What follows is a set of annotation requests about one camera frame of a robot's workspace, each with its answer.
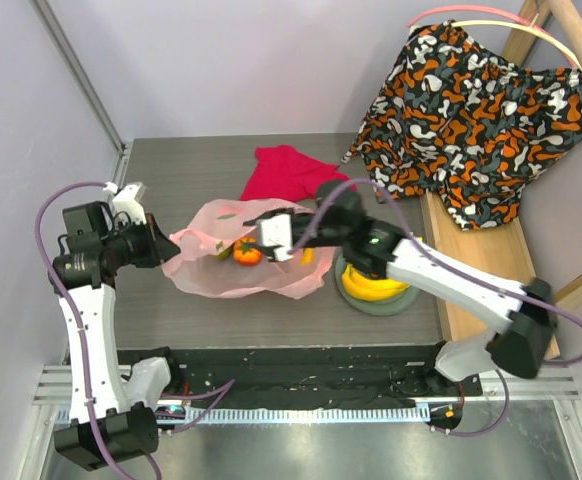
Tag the wooden tray frame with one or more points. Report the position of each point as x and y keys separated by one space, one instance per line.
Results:
x=503 y=251

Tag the yellow fake fruit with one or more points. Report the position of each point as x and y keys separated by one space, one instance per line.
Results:
x=307 y=256

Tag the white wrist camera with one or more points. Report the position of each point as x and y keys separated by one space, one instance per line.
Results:
x=275 y=237
x=127 y=199

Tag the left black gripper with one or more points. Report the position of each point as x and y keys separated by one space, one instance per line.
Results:
x=159 y=247

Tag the large yellow banana bunch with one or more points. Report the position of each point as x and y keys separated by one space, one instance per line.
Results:
x=366 y=289

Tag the orange fake persimmon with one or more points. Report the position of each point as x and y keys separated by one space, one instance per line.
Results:
x=244 y=252

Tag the red cloth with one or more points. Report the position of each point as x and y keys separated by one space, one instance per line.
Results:
x=284 y=173

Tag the grey-green plate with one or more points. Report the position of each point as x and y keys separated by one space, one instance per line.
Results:
x=388 y=307

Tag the pink plastic bag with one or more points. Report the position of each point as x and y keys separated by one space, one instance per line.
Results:
x=199 y=270

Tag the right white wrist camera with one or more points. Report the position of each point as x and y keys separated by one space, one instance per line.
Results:
x=275 y=237

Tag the green orange fake mango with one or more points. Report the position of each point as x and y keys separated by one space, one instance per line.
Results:
x=224 y=254

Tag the patterned orange black fabric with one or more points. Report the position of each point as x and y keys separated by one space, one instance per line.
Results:
x=457 y=120

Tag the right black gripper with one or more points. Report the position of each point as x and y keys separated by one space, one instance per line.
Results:
x=298 y=232

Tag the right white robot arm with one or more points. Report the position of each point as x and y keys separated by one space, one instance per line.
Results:
x=519 y=318

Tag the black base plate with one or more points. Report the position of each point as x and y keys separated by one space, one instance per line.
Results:
x=294 y=378

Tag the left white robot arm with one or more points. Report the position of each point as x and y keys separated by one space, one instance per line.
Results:
x=112 y=417

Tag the pink hoop tube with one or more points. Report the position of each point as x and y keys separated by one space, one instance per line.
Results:
x=473 y=9

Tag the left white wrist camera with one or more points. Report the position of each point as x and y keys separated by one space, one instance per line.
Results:
x=127 y=199

